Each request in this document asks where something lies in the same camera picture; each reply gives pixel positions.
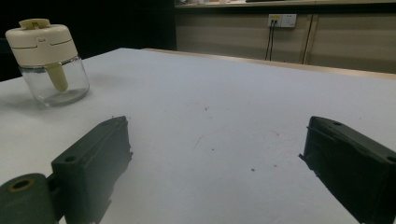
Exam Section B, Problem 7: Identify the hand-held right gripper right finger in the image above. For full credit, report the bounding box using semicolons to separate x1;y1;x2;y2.
298;116;396;224

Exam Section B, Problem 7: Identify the white table board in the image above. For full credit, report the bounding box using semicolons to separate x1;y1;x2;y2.
0;47;396;224

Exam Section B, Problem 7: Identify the black power cable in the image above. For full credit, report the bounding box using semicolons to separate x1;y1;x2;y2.
269;20;277;61
264;20;273;61

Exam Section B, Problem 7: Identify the white wall socket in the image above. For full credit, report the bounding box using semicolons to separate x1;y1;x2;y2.
267;13;297;28

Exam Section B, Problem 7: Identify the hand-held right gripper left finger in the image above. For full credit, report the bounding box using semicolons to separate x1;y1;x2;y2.
46;116;134;224

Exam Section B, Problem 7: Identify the clear plastic bottle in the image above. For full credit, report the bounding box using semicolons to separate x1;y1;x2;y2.
5;18;91;108

